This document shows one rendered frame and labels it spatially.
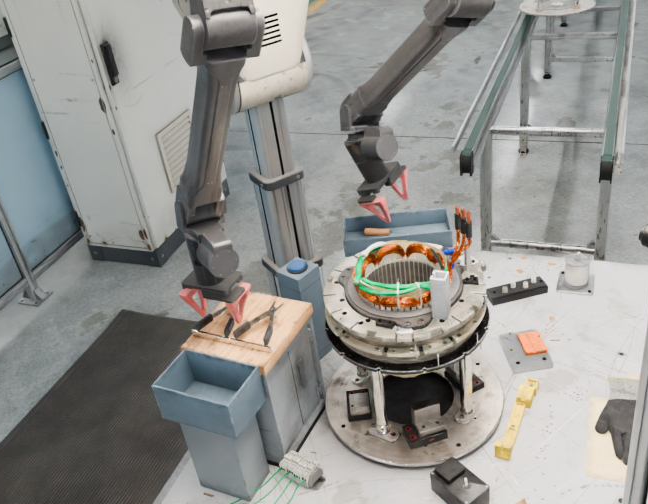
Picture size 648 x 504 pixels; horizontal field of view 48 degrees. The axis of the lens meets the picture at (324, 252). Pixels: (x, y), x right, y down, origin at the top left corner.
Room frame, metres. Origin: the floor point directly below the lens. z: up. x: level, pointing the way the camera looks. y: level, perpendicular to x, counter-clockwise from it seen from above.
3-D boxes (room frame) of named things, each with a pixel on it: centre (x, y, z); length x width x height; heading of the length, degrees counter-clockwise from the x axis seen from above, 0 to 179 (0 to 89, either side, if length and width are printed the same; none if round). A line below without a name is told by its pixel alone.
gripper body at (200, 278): (1.15, 0.22, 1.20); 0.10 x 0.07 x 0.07; 61
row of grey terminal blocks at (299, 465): (0.99, 0.11, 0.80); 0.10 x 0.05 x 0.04; 48
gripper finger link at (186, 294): (1.16, 0.24, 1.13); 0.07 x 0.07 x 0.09; 61
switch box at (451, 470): (0.89, -0.18, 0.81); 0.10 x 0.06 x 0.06; 31
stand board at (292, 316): (1.15, 0.17, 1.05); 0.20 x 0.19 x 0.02; 150
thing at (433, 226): (1.44, -0.18, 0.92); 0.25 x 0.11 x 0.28; 84
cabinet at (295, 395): (1.14, 0.17, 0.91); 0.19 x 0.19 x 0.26; 60
